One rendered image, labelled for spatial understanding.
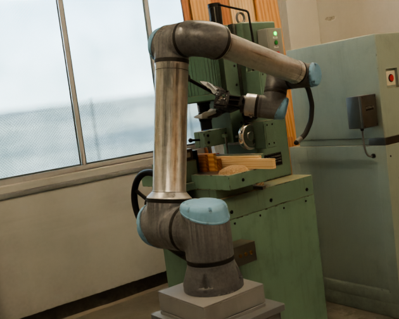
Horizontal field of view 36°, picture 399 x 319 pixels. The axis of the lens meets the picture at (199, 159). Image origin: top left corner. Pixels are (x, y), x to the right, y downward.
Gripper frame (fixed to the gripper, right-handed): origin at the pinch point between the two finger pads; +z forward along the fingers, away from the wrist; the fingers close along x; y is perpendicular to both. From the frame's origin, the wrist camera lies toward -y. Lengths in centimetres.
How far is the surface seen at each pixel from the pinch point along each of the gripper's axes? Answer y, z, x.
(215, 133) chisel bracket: -20.8, -6.1, 8.7
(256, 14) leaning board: -184, 6, -115
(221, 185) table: -0.8, -15.6, 33.3
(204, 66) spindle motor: -6.6, 0.4, -16.3
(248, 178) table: -5.1, -25.4, 28.5
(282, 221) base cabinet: -33, -40, 42
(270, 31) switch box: -20, -23, -40
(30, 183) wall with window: -91, 108, 38
